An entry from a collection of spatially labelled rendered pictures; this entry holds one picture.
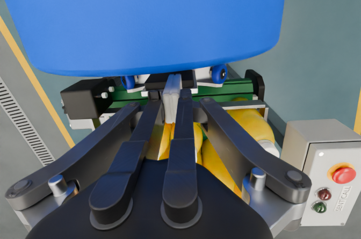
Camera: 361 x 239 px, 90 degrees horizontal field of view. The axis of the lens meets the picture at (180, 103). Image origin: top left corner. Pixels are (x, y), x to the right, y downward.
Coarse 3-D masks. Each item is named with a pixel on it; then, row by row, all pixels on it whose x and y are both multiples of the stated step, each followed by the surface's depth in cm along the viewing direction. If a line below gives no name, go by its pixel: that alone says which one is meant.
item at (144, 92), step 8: (176, 72) 37; (184, 72) 36; (192, 72) 36; (152, 80) 33; (160, 80) 32; (184, 80) 31; (192, 80) 31; (144, 88) 33; (152, 88) 32; (160, 88) 32; (184, 88) 32; (192, 88) 31
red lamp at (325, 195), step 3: (321, 192) 33; (324, 192) 33; (327, 192) 33; (318, 195) 33; (321, 195) 33; (324, 195) 32; (327, 195) 32; (330, 195) 32; (321, 198) 33; (324, 198) 33; (327, 198) 33; (330, 198) 33
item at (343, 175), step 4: (340, 168) 31; (344, 168) 30; (348, 168) 30; (336, 172) 30; (340, 172) 30; (344, 172) 30; (348, 172) 30; (352, 172) 30; (332, 176) 31; (336, 176) 30; (340, 176) 30; (344, 176) 30; (348, 176) 30; (352, 176) 30; (336, 180) 31; (340, 180) 31; (344, 180) 31; (348, 180) 31
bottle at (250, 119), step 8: (232, 112) 44; (240, 112) 41; (248, 112) 39; (256, 112) 40; (240, 120) 38; (248, 120) 37; (256, 120) 36; (264, 120) 37; (248, 128) 35; (256, 128) 34; (264, 128) 34; (256, 136) 33; (264, 136) 33; (272, 136) 34
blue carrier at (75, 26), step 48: (48, 0) 11; (96, 0) 10; (144, 0) 10; (192, 0) 10; (240, 0) 11; (48, 48) 12; (96, 48) 11; (144, 48) 11; (192, 48) 11; (240, 48) 13
